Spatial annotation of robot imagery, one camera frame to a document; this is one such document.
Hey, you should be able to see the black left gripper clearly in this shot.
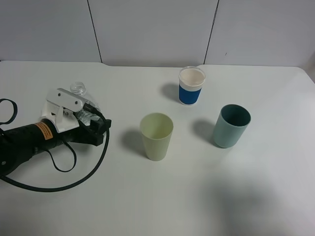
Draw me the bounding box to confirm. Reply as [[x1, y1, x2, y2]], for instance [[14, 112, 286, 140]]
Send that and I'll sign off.
[[57, 118, 111, 146]]

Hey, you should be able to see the clear green-label water bottle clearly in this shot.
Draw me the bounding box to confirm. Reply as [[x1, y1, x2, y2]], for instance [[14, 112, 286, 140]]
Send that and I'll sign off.
[[70, 82, 100, 126]]

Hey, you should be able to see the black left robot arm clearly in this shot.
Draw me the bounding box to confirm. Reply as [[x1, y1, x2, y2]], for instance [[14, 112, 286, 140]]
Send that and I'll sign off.
[[0, 118, 112, 176]]

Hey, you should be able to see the light green plastic cup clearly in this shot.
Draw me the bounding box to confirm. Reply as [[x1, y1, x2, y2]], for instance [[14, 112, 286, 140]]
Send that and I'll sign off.
[[140, 113, 174, 161]]

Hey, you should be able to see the blue white paper cup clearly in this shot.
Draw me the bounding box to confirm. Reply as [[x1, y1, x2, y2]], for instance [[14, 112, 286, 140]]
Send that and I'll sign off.
[[179, 66, 206, 105]]

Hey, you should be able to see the teal plastic cup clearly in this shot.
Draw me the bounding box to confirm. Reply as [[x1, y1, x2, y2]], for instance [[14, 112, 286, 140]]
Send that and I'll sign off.
[[213, 104, 251, 148]]

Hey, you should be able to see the black camera cable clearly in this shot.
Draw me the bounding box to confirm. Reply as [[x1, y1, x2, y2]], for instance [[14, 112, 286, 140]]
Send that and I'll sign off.
[[0, 103, 112, 193]]

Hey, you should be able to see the black strap loop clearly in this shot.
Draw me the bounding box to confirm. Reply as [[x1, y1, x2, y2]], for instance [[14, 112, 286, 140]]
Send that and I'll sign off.
[[46, 140, 76, 173]]

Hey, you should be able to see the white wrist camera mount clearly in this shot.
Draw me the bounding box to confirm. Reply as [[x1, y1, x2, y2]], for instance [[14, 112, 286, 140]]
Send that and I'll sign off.
[[41, 88, 87, 133]]

